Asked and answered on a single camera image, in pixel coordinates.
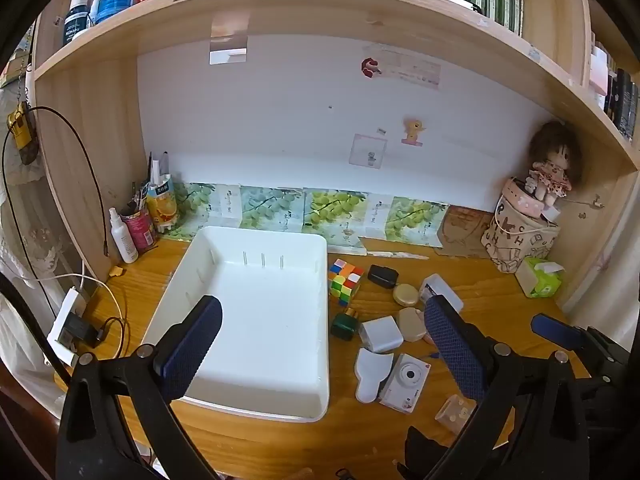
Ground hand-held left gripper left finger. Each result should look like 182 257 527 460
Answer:
56 295 223 480

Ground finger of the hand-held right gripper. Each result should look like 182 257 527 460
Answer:
531 313 608 361

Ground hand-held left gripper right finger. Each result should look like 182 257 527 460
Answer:
415 294 592 480

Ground beige rounded square compact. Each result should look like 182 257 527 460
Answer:
398 307 427 343

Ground white rectangular box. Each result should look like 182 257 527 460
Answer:
419 273 464 316

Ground white instant camera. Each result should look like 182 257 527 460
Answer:
378 353 431 415

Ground small clear container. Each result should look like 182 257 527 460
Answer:
435 394 476 435

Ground round beige compact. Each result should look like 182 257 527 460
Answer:
392 283 420 307

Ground white square charger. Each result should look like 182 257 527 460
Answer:
359 316 404 353

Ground white plastic storage bin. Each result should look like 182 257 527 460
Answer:
140 226 331 423

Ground white handled scraper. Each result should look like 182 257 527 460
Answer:
355 347 396 404

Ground green perfume bottle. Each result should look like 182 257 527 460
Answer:
330 308 362 342

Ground multicoloured puzzle cube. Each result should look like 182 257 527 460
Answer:
327 258 365 308

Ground green tissue pack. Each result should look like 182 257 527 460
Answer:
515 256 565 298

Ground letter printed fabric basket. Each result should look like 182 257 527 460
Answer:
481 177 562 274

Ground black power adapter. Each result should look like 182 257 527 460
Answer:
367 264 400 289

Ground black pointed object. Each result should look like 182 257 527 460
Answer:
404 426 453 480

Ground black plug on strip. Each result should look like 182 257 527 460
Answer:
60 312 103 348

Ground brown cardboard sheet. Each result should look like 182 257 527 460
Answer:
434 206 501 260

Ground white power strip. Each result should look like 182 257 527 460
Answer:
46 287 93 367

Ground white spray bottle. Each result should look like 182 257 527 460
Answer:
108 207 139 264

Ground red printed can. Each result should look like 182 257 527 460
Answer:
121 208 158 252

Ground yellow printed pen cup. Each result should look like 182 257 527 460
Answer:
145 175 180 233

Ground brown haired doll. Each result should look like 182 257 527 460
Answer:
522 121 583 208

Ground white hanging cloth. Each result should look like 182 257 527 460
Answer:
0 160 86 411

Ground row of dark books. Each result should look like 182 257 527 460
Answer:
602 67 640 143

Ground pink box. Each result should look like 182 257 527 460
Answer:
589 42 610 96

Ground yellow hanging pouch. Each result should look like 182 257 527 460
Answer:
6 102 40 165

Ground pale paper note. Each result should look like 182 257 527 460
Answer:
381 50 443 90

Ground dark blue bottle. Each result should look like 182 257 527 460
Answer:
62 0 93 46

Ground wooden bookshelf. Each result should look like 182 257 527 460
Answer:
30 0 640 311

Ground blue jar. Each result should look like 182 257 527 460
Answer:
97 0 133 23

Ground thin black cable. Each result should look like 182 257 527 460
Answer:
97 316 126 361

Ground white cable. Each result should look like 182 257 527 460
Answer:
0 272 128 321

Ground square translucent wall sticker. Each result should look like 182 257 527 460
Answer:
350 133 388 168

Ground yellow duck wall sticker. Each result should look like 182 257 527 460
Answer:
401 119 427 147

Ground thick black cable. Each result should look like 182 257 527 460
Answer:
1 106 111 256

